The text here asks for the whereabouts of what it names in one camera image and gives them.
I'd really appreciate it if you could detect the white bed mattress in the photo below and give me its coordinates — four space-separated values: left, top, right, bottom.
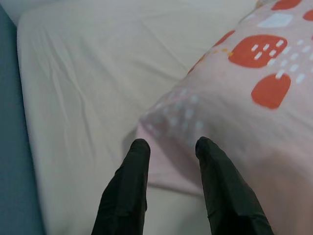
16 0 260 235

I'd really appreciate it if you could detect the pink pillow with red spots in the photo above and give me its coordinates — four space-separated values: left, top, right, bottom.
136 0 313 235

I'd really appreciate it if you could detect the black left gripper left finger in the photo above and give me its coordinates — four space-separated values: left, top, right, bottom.
91 138 151 235

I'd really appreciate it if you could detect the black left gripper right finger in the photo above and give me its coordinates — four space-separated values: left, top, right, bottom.
195 136 272 235

